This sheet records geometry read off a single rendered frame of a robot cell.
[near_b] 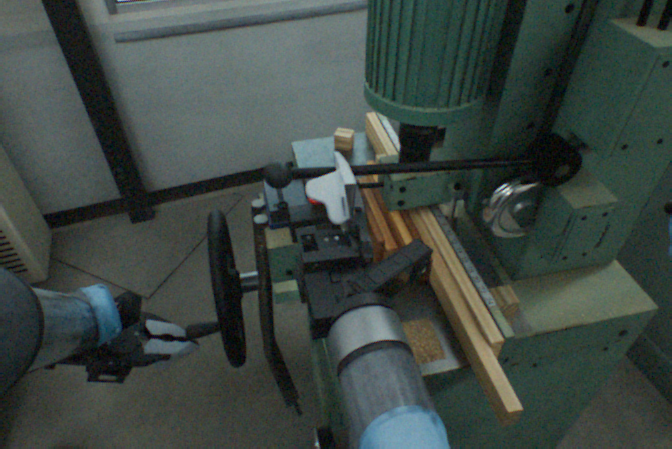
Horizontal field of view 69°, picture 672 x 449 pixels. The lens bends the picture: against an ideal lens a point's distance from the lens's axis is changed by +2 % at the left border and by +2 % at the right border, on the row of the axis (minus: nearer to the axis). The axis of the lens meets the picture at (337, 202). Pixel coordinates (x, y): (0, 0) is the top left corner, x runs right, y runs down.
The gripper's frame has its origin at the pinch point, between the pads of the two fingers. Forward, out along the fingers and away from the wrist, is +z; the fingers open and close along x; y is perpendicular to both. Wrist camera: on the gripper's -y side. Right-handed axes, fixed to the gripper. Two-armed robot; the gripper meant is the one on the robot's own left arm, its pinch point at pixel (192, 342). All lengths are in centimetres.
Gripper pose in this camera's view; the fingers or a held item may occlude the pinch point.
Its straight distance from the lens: 85.5
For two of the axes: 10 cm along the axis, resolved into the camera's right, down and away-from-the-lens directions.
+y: -4.9, 7.2, 4.9
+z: 8.4, 2.4, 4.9
